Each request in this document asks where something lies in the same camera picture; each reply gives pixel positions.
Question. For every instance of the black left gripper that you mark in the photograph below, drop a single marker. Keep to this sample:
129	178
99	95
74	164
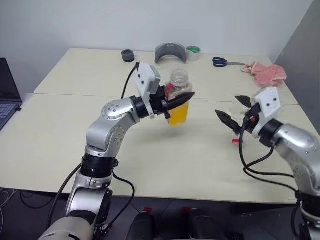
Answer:
158	102

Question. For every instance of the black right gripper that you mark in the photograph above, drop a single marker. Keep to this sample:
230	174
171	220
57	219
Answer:
251	120

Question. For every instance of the bottle of orange juice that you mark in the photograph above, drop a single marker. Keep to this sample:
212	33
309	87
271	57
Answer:
178	117

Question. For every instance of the white bottle cap red stripe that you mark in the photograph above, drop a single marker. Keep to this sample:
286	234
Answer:
235	141

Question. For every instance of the pink cloth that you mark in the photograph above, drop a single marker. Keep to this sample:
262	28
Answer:
268	73

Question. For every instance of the green white tape roll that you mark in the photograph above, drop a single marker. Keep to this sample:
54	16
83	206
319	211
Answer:
193	53

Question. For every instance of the grey curved visor headset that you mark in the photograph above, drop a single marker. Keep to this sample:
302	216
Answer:
170	52

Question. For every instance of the red floor marker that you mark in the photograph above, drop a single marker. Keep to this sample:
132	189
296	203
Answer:
148	210

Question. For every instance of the dark rounded shape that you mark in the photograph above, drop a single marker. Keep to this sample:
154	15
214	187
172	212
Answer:
202	225
143	226

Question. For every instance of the dark laptop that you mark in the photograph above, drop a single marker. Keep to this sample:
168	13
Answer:
6	98

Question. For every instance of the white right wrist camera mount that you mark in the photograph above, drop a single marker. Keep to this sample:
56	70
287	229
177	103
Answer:
268	105

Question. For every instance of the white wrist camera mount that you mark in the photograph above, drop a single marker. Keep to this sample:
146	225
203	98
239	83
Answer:
145	77
268	105

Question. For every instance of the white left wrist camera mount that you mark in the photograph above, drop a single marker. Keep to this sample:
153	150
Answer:
145	77

